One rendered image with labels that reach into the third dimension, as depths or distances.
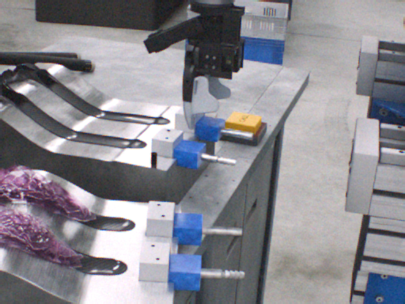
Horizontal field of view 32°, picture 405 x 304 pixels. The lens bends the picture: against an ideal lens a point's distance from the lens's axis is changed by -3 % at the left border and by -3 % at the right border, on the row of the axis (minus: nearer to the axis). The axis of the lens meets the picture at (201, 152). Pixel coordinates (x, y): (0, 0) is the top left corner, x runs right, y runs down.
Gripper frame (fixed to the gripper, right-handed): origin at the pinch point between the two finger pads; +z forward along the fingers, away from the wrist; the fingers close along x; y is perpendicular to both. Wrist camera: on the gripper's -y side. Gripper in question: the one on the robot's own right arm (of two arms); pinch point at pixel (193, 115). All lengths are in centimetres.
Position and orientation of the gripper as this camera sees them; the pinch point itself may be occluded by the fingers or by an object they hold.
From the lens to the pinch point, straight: 124.8
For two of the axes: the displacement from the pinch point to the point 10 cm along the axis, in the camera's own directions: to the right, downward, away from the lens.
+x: 3.1, -3.8, 8.7
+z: -0.6, 9.1, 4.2
